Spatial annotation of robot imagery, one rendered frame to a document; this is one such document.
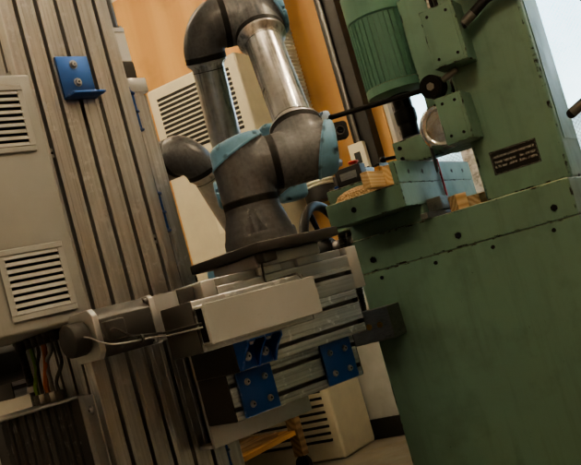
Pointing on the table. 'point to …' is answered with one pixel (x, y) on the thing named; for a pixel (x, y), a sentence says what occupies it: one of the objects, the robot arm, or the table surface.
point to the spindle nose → (406, 117)
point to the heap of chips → (353, 193)
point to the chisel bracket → (414, 149)
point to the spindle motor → (380, 47)
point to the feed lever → (432, 87)
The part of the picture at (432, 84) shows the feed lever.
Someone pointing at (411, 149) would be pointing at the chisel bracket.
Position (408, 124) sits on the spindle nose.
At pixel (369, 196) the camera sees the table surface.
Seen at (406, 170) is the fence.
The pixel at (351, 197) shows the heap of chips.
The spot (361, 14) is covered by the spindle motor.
